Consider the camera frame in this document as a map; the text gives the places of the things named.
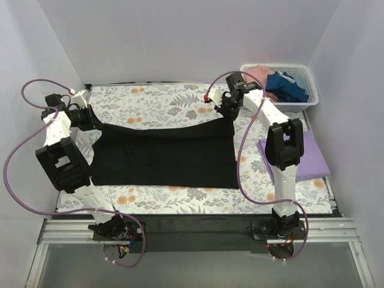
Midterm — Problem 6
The black t shirt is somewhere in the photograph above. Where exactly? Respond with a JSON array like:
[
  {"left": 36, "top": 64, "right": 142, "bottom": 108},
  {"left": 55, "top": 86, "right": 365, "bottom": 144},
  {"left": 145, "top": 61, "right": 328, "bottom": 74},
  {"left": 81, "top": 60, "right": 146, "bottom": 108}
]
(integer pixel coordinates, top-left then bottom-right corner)
[{"left": 91, "top": 118, "right": 238, "bottom": 189}]

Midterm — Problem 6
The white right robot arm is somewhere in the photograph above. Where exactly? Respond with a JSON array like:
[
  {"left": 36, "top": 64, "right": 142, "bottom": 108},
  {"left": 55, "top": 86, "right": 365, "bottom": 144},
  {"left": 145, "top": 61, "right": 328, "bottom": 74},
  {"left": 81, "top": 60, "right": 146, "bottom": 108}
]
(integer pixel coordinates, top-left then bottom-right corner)
[{"left": 205, "top": 71, "right": 304, "bottom": 239}]

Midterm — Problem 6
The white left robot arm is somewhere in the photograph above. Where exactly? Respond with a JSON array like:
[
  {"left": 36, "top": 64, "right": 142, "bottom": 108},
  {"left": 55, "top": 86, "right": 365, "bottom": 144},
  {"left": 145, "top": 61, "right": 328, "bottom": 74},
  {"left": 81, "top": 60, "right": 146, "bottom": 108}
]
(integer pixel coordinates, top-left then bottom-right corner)
[{"left": 35, "top": 90, "right": 128, "bottom": 240}]

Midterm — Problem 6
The pink t shirt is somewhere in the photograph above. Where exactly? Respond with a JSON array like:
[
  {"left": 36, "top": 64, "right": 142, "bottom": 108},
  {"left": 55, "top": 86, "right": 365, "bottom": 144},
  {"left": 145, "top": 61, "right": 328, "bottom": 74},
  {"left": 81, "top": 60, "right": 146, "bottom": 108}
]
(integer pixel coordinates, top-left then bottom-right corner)
[{"left": 248, "top": 65, "right": 279, "bottom": 102}]

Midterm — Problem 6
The blue t shirt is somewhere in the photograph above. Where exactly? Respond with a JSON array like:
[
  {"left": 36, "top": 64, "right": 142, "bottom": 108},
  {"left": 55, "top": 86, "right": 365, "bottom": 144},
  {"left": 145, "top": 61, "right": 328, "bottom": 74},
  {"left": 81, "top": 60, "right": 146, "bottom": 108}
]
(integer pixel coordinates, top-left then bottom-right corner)
[{"left": 265, "top": 71, "right": 309, "bottom": 103}]

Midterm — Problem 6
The white plastic laundry basket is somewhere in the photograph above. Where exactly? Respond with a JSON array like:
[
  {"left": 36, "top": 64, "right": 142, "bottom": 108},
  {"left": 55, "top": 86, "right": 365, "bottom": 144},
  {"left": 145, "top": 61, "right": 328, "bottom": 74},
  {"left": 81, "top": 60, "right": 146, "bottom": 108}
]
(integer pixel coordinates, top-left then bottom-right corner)
[{"left": 240, "top": 64, "right": 319, "bottom": 113}]

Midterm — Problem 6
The floral patterned table mat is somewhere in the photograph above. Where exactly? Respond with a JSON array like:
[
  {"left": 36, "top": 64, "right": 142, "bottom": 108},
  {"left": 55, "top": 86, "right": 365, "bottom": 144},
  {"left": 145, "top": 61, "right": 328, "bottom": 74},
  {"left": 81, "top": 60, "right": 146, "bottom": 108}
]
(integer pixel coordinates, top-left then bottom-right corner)
[{"left": 56, "top": 83, "right": 334, "bottom": 215}]

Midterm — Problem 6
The folded purple t shirt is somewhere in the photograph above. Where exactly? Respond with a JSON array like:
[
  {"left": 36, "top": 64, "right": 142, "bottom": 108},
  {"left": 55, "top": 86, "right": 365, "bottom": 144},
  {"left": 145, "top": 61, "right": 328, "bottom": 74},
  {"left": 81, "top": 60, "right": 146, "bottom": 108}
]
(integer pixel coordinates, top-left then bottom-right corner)
[{"left": 256, "top": 130, "right": 332, "bottom": 185}]

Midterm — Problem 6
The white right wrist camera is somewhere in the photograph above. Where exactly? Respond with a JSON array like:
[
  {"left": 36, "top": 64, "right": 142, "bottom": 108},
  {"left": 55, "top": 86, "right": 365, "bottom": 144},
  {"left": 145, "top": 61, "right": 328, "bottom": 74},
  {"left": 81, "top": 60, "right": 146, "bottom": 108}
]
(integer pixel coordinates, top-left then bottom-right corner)
[{"left": 203, "top": 88, "right": 222, "bottom": 108}]

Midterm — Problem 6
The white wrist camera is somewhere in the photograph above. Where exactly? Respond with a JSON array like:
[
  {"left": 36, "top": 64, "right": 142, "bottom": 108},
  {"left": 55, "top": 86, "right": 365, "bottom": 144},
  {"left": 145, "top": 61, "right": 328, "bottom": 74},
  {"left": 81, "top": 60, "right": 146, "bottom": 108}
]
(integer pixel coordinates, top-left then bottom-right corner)
[
  {"left": 71, "top": 89, "right": 89, "bottom": 109},
  {"left": 203, "top": 88, "right": 222, "bottom": 108}
]

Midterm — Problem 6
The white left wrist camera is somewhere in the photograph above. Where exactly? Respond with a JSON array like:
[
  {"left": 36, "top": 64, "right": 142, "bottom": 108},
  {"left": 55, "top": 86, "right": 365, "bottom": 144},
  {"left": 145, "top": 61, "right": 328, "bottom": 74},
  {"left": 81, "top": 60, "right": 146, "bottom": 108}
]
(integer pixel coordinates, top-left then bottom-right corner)
[{"left": 71, "top": 89, "right": 89, "bottom": 109}]

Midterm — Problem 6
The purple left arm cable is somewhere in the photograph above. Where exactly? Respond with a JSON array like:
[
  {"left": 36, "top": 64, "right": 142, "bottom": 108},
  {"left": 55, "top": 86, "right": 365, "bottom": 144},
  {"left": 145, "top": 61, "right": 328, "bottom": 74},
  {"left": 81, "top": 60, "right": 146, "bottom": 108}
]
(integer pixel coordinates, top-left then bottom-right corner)
[{"left": 2, "top": 79, "right": 146, "bottom": 268}]

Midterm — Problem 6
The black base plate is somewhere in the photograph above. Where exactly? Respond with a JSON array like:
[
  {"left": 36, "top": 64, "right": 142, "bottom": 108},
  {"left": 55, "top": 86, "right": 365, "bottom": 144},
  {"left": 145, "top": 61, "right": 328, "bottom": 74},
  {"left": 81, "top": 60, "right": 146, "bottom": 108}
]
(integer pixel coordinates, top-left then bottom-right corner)
[{"left": 88, "top": 214, "right": 306, "bottom": 254}]

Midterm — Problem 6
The aluminium frame rail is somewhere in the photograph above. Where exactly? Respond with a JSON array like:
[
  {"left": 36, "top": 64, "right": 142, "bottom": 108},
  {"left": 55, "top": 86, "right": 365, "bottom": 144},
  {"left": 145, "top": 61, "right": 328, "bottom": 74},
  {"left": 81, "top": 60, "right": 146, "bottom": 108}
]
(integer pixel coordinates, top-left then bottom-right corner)
[{"left": 26, "top": 217, "right": 374, "bottom": 287}]

